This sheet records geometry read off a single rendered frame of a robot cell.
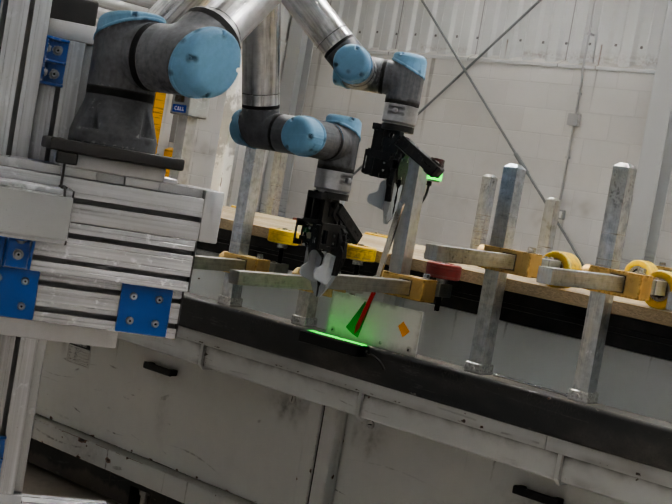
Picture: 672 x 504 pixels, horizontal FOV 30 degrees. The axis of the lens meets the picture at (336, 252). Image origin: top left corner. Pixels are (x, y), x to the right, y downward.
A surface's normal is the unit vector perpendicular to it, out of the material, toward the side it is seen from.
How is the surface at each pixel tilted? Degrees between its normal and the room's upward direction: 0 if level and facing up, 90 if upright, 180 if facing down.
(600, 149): 90
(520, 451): 90
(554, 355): 90
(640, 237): 90
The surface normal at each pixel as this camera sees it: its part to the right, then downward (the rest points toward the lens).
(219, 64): 0.75, 0.25
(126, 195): 0.29, 0.10
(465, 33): -0.68, -0.07
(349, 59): -0.13, 0.04
